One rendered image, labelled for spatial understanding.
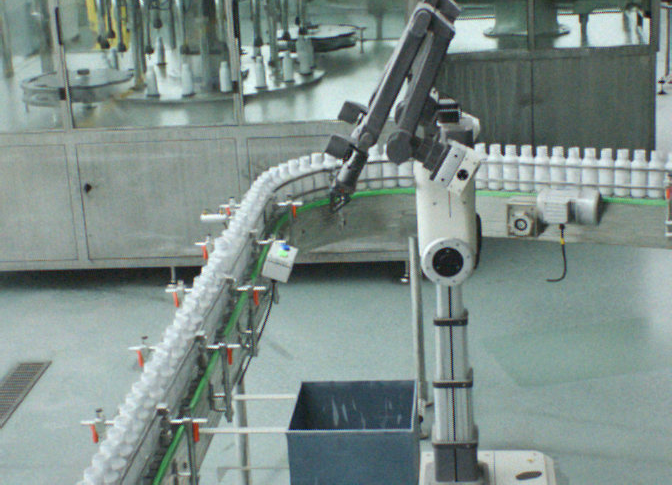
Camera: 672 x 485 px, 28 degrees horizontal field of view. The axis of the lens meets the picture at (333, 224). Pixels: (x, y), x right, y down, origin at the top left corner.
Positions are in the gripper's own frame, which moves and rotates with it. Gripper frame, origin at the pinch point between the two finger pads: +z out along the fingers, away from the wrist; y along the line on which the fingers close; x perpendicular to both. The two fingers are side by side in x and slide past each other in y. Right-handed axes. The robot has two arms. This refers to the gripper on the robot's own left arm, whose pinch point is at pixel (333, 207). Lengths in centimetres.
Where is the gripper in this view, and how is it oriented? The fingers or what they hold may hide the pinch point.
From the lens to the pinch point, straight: 397.1
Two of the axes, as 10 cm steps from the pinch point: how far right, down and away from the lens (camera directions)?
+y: -0.9, 3.6, -9.3
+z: -4.1, 8.4, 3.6
